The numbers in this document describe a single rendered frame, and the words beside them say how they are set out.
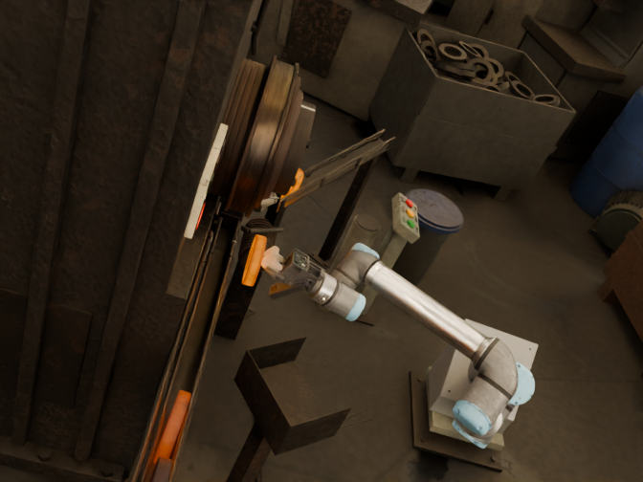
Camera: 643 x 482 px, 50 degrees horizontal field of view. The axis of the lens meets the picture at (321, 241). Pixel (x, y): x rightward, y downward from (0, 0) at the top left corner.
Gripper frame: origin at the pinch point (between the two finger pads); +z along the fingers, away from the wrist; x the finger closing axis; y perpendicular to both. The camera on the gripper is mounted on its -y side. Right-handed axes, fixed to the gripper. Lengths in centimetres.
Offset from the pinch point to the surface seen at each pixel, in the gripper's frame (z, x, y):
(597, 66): -198, -313, 60
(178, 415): 6, 56, -10
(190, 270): 16.9, 17.5, -2.1
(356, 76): -60, -279, -38
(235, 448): -41, 6, -76
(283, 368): -24.0, 17.9, -17.6
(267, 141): 18.7, 0.3, 34.3
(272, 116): 21.0, -3.7, 39.0
